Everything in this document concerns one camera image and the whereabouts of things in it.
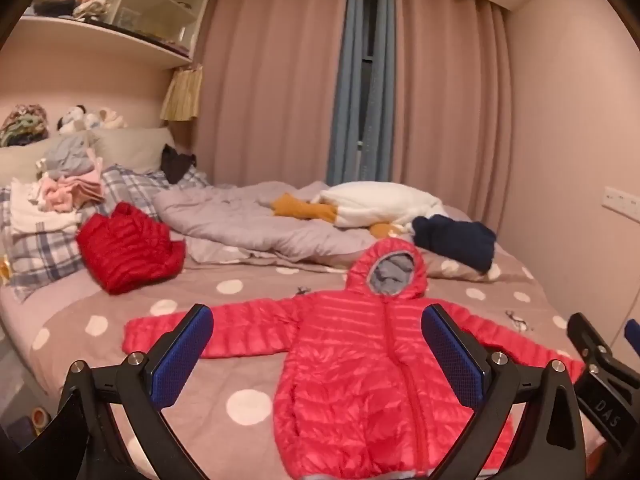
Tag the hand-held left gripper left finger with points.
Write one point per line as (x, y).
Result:
(182, 355)

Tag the white goose plush toy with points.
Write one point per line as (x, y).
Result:
(375, 205)

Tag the pink curtain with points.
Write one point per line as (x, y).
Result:
(450, 100)
(270, 85)

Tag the black cloth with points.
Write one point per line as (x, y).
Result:
(177, 165)

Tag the grey duvet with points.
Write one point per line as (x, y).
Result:
(240, 220)

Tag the pile of folded clothes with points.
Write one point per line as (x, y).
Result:
(65, 190)

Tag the folded red puffer jacket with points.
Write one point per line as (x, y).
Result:
(130, 250)

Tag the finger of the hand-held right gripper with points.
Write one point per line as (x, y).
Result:
(634, 337)
(592, 345)

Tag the yellow pleated cloth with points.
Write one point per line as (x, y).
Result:
(182, 95)

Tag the folded navy garment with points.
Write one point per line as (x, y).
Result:
(455, 240)

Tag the beige pillow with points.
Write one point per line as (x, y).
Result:
(130, 147)

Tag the white wall socket strip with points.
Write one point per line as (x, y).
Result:
(622, 201)

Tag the white wall shelf unit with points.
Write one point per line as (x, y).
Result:
(125, 35)

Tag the pink hooded puffer jacket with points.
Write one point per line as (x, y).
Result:
(350, 360)

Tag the polka dot bed sheet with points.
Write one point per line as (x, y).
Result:
(240, 320)

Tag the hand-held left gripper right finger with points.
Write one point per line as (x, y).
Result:
(452, 360)

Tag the group of plush toys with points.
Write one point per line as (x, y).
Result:
(85, 119)

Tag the floral cloth bundle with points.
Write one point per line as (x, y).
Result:
(22, 125)

